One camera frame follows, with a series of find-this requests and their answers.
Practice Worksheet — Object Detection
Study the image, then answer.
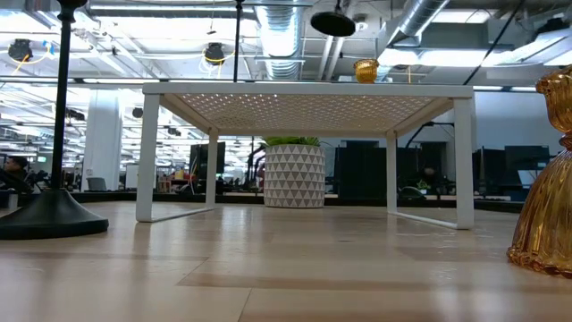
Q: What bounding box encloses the green succulent plant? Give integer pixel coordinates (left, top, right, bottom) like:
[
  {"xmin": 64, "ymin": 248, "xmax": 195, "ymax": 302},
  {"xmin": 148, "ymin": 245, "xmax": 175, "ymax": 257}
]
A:
[{"xmin": 263, "ymin": 136, "xmax": 324, "ymax": 148}]

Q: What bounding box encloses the black metal candlestick holder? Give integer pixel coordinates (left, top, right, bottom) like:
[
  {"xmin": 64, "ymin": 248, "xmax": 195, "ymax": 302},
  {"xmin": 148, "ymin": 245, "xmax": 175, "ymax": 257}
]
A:
[
  {"xmin": 309, "ymin": 0, "xmax": 358, "ymax": 38},
  {"xmin": 232, "ymin": 0, "xmax": 244, "ymax": 84},
  {"xmin": 0, "ymin": 0, "xmax": 110, "ymax": 241}
]

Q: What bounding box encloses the white building column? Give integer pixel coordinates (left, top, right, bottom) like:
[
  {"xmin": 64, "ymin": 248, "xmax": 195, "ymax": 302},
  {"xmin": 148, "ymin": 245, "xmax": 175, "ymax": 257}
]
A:
[{"xmin": 81, "ymin": 89, "xmax": 123, "ymax": 192}]

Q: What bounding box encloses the silver ribbed ventilation duct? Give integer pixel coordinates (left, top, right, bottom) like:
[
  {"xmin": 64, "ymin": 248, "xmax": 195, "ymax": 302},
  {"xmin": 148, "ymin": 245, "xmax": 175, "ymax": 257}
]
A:
[{"xmin": 255, "ymin": 0, "xmax": 306, "ymax": 81}]

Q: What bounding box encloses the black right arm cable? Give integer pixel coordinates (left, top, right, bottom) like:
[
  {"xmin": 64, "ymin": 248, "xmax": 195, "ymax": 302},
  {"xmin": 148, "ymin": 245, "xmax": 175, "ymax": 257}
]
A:
[{"xmin": 463, "ymin": 0, "xmax": 527, "ymax": 86}]

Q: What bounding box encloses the black computer monitor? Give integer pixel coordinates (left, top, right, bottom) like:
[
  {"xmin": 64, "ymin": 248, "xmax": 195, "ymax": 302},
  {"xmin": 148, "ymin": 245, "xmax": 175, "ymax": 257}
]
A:
[{"xmin": 189, "ymin": 141, "xmax": 227, "ymax": 175}]

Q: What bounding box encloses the dark office partition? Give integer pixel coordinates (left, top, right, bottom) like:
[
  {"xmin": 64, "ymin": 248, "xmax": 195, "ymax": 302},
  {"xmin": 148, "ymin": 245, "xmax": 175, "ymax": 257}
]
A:
[{"xmin": 334, "ymin": 140, "xmax": 448, "ymax": 200}]

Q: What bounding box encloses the white perforated metal shelf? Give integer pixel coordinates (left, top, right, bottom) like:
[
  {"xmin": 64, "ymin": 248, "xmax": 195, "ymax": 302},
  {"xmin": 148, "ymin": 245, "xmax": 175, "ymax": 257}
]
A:
[{"xmin": 135, "ymin": 82, "xmax": 475, "ymax": 231}]

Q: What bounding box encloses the person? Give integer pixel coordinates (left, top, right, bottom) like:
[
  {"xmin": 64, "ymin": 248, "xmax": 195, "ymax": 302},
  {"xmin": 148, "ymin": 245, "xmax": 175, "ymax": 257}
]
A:
[{"xmin": 0, "ymin": 155, "xmax": 33, "ymax": 194}]

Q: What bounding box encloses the black ceiling device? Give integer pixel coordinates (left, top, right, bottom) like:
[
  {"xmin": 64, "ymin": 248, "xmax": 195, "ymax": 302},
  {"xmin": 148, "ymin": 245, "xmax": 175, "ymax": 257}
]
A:
[
  {"xmin": 204, "ymin": 41, "xmax": 226, "ymax": 66},
  {"xmin": 7, "ymin": 38, "xmax": 35, "ymax": 63}
]

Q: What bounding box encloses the amber glass candle holder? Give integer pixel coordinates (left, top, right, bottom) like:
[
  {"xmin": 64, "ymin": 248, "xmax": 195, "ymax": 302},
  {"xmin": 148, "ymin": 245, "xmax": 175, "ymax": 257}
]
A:
[
  {"xmin": 353, "ymin": 58, "xmax": 381, "ymax": 85},
  {"xmin": 506, "ymin": 65, "xmax": 572, "ymax": 279}
]

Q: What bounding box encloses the triangle patterned plant pot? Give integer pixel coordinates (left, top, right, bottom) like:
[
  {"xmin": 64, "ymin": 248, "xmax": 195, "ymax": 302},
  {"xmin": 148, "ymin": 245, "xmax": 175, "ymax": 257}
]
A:
[{"xmin": 263, "ymin": 143, "xmax": 327, "ymax": 209}]

